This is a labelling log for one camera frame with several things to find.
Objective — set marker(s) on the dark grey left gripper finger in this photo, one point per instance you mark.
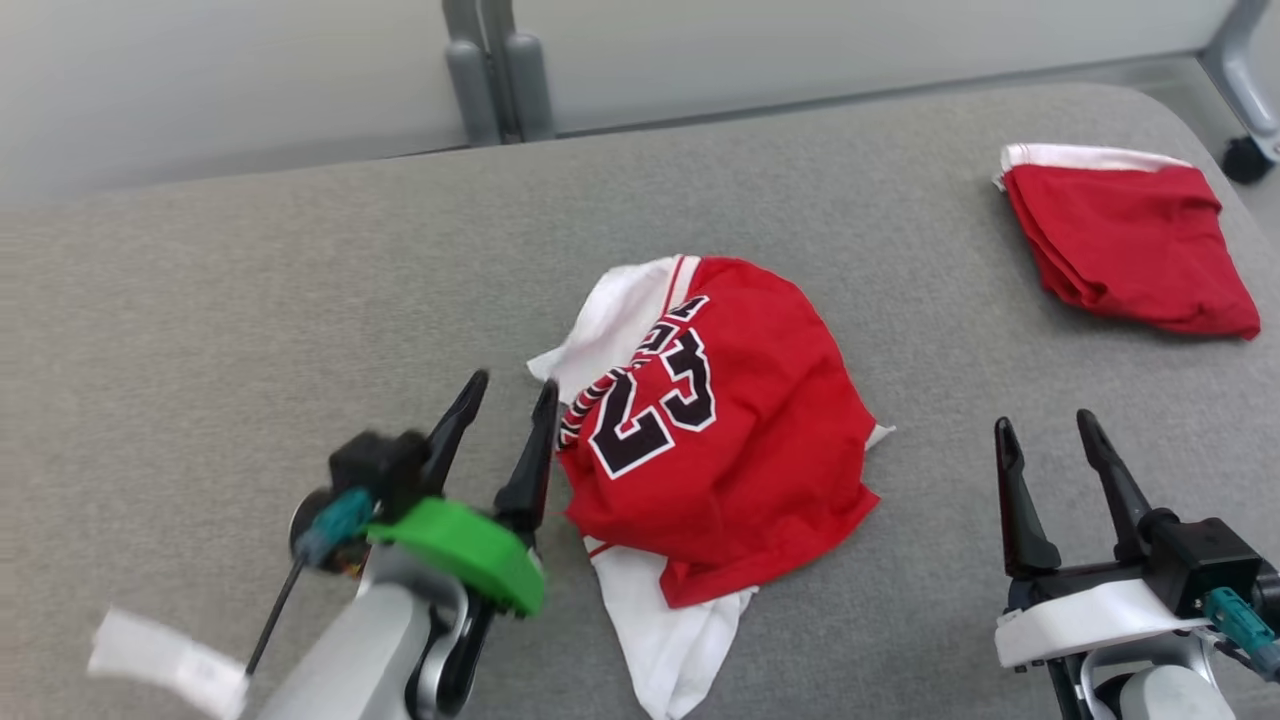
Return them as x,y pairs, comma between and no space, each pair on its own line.
530,470
452,430

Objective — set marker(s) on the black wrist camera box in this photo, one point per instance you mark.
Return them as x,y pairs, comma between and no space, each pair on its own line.
1200,560
375,470

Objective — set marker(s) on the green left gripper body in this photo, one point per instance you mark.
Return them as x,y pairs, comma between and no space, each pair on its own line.
470,545

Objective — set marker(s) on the black caster wheel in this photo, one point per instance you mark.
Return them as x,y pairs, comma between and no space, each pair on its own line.
1248,160

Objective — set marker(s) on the grey metal frame legs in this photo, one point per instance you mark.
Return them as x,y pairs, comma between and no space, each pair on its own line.
528,90

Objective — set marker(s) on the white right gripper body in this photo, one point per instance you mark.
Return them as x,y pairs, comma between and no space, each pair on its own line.
1090,615

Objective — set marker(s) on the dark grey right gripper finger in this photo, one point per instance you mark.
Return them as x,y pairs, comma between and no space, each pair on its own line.
1025,540
1115,490

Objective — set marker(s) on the grey partition post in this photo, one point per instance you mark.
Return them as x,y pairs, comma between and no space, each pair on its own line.
470,90

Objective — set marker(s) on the red number 23 basketball jersey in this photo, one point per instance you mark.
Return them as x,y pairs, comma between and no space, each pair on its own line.
760,420

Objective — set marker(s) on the grey chair leg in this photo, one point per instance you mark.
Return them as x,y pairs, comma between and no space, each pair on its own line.
1240,70

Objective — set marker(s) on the red shorts with white trim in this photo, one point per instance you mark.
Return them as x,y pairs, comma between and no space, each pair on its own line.
1130,250

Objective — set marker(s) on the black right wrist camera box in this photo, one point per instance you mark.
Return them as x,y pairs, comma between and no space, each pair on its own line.
1200,560

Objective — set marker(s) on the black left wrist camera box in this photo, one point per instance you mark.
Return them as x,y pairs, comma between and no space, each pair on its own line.
375,470

